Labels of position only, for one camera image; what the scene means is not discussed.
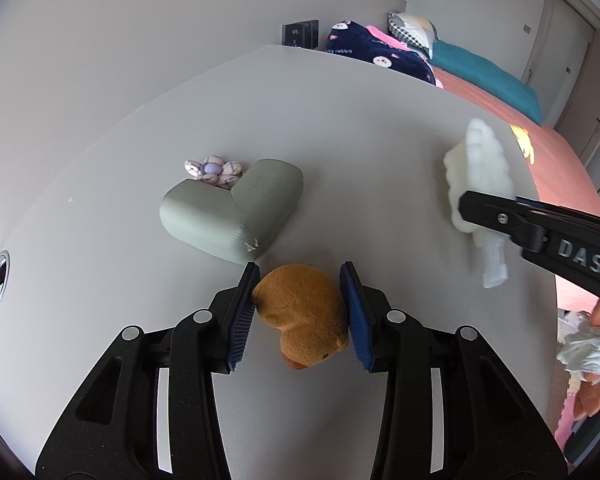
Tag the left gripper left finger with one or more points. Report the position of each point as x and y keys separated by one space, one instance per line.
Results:
x=209 y=341

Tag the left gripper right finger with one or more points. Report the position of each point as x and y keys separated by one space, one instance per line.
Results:
x=387 y=340

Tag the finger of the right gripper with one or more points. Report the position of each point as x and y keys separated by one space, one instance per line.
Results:
x=519 y=222
x=562 y=213

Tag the brown bear plush toy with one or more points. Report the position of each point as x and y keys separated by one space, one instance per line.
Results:
x=304 y=304

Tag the bed with pink sheet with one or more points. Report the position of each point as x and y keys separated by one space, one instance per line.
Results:
x=559 y=176

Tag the yellow chick plush toy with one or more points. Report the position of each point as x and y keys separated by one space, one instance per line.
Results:
x=524 y=142

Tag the baby doll on floor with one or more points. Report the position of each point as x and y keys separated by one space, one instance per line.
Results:
x=587 y=359

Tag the grey green corner cushion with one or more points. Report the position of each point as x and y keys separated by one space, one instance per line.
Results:
x=235 y=225

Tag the teal long pillow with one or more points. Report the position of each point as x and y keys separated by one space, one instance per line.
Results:
x=488 y=77

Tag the small fabric flower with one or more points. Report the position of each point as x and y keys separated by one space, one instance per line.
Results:
x=214 y=171

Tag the grey patterned pillow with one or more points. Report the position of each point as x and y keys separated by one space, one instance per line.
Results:
x=416 y=32

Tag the beige desk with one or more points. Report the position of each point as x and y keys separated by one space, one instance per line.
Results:
x=91 y=255

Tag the navy patterned blanket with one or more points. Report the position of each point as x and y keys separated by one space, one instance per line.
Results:
x=369 y=44

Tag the white door with handle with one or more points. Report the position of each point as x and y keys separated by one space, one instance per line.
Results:
x=564 y=71

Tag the black wall socket panel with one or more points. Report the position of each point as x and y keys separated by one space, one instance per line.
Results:
x=301 y=34

